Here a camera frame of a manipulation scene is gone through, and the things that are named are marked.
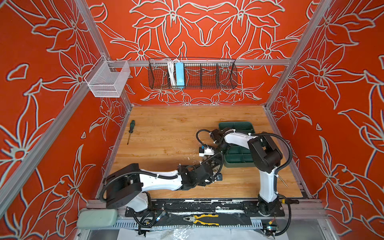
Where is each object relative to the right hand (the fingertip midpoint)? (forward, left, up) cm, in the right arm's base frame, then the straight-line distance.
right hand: (209, 165), depth 87 cm
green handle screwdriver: (+26, +54, +1) cm, 60 cm away
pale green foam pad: (-27, +56, +5) cm, 63 cm away
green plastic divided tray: (+7, -17, -2) cm, 19 cm away
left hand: (-4, +3, +5) cm, 7 cm away
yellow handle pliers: (-27, +10, +1) cm, 28 cm away
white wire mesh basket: (+47, +64, +30) cm, 85 cm away
